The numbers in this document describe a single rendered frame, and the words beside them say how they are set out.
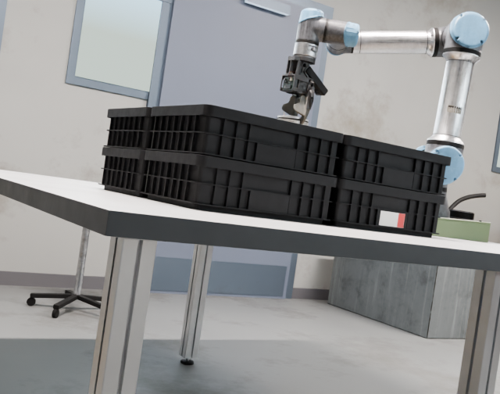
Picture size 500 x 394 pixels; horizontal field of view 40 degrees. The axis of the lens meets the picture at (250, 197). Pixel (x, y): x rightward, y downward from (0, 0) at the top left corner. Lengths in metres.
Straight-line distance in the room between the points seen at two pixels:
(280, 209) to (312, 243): 0.37
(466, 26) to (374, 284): 2.82
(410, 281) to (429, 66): 2.08
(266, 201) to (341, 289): 3.50
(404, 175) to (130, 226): 0.97
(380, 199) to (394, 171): 0.08
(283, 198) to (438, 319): 2.98
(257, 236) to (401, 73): 4.58
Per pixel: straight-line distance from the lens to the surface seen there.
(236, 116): 1.51
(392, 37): 2.36
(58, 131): 4.24
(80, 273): 3.66
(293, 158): 1.61
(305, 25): 2.21
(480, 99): 6.35
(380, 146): 1.78
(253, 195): 1.55
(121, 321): 1.14
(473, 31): 2.24
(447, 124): 2.20
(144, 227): 1.07
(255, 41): 4.79
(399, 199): 1.86
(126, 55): 4.38
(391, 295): 4.66
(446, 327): 4.55
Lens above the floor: 0.76
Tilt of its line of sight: 1 degrees down
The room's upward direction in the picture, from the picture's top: 8 degrees clockwise
